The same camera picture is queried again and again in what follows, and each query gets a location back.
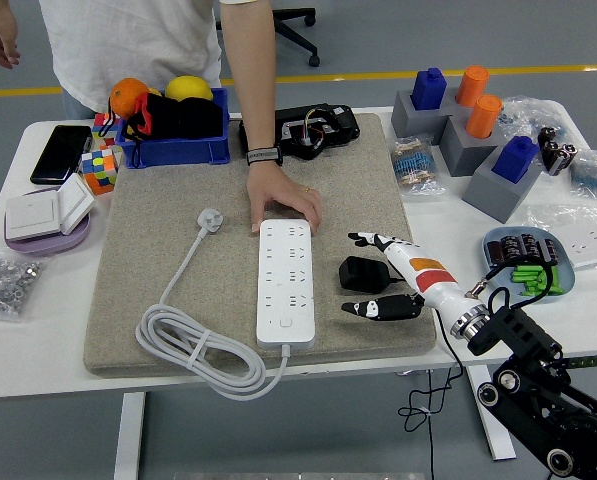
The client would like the white power strip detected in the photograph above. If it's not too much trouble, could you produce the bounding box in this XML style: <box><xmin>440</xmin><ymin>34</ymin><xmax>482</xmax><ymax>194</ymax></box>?
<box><xmin>256</xmin><ymin>218</ymin><xmax>317</xmax><ymax>350</ymax></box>

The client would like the bag of striped resistors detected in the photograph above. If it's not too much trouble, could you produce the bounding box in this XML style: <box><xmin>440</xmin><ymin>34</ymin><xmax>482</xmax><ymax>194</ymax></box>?
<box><xmin>390</xmin><ymin>135</ymin><xmax>447</xmax><ymax>197</ymax></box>

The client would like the black plug adapter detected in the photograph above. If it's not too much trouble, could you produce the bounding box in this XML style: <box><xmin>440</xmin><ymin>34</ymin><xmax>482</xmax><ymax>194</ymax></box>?
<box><xmin>338</xmin><ymin>255</ymin><xmax>393</xmax><ymax>295</ymax></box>

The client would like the person's right hand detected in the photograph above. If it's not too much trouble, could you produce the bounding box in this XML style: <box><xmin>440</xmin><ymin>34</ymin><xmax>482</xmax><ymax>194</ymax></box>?
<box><xmin>0</xmin><ymin>0</ymin><xmax>22</xmax><ymax>70</ymax></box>

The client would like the blue plastic bin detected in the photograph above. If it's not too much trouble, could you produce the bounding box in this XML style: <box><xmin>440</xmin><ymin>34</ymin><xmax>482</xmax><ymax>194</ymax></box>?
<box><xmin>115</xmin><ymin>87</ymin><xmax>232</xmax><ymax>169</ymax></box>

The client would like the pile of green batteries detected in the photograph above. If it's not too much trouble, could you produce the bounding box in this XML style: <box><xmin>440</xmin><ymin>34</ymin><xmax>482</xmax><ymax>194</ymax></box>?
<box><xmin>511</xmin><ymin>264</ymin><xmax>563</xmax><ymax>298</ymax></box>

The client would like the colourful puzzle cube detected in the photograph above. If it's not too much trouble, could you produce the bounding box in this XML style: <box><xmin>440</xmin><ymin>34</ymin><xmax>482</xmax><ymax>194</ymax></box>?
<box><xmin>91</xmin><ymin>112</ymin><xmax>124</xmax><ymax>151</ymax></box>
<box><xmin>79</xmin><ymin>148</ymin><xmax>119</xmax><ymax>196</ymax></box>

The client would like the bag of metal nuts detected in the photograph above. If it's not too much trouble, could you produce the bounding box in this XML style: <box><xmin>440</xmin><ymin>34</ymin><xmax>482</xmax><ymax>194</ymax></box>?
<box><xmin>0</xmin><ymin>249</ymin><xmax>47</xmax><ymax>322</ymax></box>

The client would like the yellow lemon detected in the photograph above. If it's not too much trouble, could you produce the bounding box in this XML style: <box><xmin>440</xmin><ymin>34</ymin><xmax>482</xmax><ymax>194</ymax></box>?
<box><xmin>164</xmin><ymin>75</ymin><xmax>215</xmax><ymax>103</ymax></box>

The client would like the black office chair base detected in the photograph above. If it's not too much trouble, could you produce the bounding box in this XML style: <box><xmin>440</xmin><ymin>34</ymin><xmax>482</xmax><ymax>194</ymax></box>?
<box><xmin>272</xmin><ymin>8</ymin><xmax>322</xmax><ymax>69</ymax></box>

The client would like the blue peg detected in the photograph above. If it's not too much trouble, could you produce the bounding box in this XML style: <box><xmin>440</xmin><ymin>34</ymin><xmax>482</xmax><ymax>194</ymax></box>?
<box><xmin>491</xmin><ymin>135</ymin><xmax>541</xmax><ymax>185</ymax></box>
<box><xmin>410</xmin><ymin>67</ymin><xmax>448</xmax><ymax>112</ymax></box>

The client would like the grey-brown mat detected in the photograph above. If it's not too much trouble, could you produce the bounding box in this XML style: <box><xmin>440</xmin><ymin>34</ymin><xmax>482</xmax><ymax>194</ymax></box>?
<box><xmin>82</xmin><ymin>112</ymin><xmax>438</xmax><ymax>379</ymax></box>

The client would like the white table leg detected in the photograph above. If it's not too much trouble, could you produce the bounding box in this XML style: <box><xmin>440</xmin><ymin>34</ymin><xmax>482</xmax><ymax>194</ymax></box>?
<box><xmin>466</xmin><ymin>364</ymin><xmax>518</xmax><ymax>461</ymax></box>
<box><xmin>113</xmin><ymin>391</ymin><xmax>147</xmax><ymax>480</ymax></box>

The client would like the orange fruit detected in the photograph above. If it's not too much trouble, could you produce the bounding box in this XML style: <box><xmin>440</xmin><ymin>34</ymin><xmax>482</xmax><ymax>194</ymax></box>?
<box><xmin>109</xmin><ymin>77</ymin><xmax>152</xmax><ymax>120</ymax></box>

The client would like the small white wall switch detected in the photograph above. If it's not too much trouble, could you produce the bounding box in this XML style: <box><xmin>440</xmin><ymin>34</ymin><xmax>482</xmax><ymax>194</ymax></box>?
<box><xmin>56</xmin><ymin>173</ymin><xmax>96</xmax><ymax>236</ymax></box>

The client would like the black wristband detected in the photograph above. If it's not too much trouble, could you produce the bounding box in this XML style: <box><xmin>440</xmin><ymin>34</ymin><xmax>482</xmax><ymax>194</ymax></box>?
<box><xmin>246</xmin><ymin>145</ymin><xmax>284</xmax><ymax>167</ymax></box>

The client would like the black capacitor bundle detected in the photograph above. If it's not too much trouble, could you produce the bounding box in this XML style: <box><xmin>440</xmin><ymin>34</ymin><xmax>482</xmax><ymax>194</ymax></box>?
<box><xmin>536</xmin><ymin>126</ymin><xmax>579</xmax><ymax>177</ymax></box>

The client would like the black open electronic device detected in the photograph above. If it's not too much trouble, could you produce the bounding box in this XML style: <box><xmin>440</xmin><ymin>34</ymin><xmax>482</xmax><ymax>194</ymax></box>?
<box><xmin>238</xmin><ymin>103</ymin><xmax>362</xmax><ymax>161</ymax></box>

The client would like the white power strip cord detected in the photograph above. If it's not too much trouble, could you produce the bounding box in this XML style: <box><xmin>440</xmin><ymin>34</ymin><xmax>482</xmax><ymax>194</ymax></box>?
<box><xmin>135</xmin><ymin>207</ymin><xmax>293</xmax><ymax>401</ymax></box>

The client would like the large white wall switch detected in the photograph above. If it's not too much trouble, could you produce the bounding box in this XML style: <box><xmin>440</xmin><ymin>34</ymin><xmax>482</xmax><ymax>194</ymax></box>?
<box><xmin>4</xmin><ymin>189</ymin><xmax>62</xmax><ymax>242</ymax></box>

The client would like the person's left hand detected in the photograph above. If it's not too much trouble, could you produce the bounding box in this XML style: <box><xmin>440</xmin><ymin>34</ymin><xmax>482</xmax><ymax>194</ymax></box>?
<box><xmin>246</xmin><ymin>160</ymin><xmax>324</xmax><ymax>236</ymax></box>

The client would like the wide grey peg block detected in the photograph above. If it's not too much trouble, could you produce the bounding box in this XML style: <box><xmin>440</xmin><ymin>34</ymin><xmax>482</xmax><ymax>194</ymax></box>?
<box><xmin>390</xmin><ymin>87</ymin><xmax>474</xmax><ymax>147</ymax></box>

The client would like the clear plastic socket bag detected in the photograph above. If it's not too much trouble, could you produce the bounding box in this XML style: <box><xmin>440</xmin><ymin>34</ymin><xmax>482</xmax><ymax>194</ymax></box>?
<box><xmin>525</xmin><ymin>202</ymin><xmax>597</xmax><ymax>271</ymax></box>

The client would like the orange peg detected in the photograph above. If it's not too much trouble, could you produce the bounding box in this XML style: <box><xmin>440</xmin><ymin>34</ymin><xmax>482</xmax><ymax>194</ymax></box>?
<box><xmin>465</xmin><ymin>94</ymin><xmax>504</xmax><ymax>140</ymax></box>
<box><xmin>455</xmin><ymin>65</ymin><xmax>490</xmax><ymax>108</ymax></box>

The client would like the bag of blue resistors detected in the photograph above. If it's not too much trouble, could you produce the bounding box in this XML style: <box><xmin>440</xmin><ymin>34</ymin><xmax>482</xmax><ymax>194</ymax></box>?
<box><xmin>567</xmin><ymin>148</ymin><xmax>597</xmax><ymax>202</ymax></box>

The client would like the person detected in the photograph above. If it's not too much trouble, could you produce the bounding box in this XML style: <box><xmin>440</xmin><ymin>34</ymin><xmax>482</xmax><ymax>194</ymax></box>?
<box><xmin>37</xmin><ymin>0</ymin><xmax>224</xmax><ymax>121</ymax></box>

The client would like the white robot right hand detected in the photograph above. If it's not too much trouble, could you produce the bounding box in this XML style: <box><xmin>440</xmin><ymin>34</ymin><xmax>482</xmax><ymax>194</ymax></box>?
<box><xmin>341</xmin><ymin>231</ymin><xmax>480</xmax><ymax>327</ymax></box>

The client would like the white wall socket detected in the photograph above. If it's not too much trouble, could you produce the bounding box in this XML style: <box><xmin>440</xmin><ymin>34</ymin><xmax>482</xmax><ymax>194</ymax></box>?
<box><xmin>560</xmin><ymin>223</ymin><xmax>597</xmax><ymax>269</ymax></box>

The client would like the clear plastic parts bag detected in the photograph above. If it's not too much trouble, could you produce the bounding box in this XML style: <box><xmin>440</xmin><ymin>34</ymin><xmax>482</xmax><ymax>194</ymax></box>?
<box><xmin>497</xmin><ymin>96</ymin><xmax>579</xmax><ymax>151</ymax></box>

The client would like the purple plate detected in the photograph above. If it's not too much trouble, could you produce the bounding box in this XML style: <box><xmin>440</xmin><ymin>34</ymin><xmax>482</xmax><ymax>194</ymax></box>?
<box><xmin>3</xmin><ymin>187</ymin><xmax>93</xmax><ymax>258</ymax></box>

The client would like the black smartphone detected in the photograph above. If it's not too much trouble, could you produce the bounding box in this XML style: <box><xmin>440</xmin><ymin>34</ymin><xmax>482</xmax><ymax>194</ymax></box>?
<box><xmin>29</xmin><ymin>124</ymin><xmax>93</xmax><ymax>185</ymax></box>

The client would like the light blue plate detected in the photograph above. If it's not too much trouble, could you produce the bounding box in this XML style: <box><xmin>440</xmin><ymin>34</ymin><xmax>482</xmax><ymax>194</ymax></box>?
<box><xmin>481</xmin><ymin>226</ymin><xmax>578</xmax><ymax>305</ymax></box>

